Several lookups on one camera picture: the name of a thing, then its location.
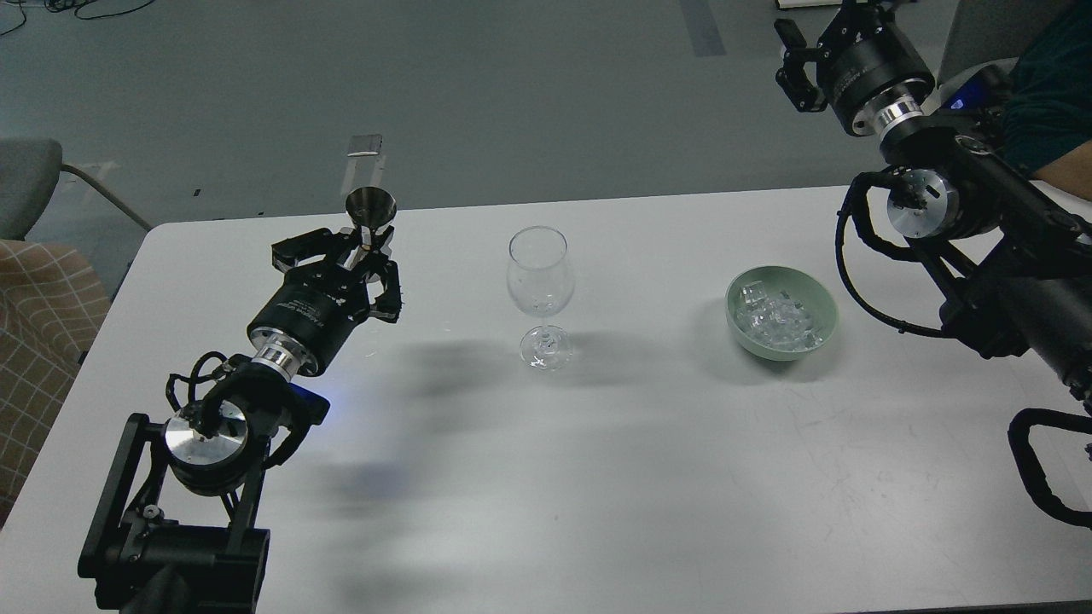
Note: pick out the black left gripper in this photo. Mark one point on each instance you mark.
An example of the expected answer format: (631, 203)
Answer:
(319, 305)

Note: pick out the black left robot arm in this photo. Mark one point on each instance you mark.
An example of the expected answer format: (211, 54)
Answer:
(175, 529)

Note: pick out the steel cocktail jigger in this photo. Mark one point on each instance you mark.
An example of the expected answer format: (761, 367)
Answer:
(372, 210)

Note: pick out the grey chair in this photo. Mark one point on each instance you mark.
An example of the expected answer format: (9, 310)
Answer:
(30, 171)

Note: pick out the white office chair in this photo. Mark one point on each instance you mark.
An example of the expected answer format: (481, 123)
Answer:
(983, 31)

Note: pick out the green bowl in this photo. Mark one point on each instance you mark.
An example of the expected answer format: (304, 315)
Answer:
(814, 296)

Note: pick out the person in teal shirt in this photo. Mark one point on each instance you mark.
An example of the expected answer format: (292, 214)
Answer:
(1047, 122)

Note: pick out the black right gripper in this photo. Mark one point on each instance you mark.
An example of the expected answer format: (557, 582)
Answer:
(861, 55)

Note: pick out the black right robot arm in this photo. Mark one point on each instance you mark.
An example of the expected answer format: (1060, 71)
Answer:
(1012, 265)

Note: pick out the clear wine glass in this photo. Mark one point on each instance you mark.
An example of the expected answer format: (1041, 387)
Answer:
(541, 284)

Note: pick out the clear ice cubes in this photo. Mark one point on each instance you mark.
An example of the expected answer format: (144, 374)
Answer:
(776, 320)

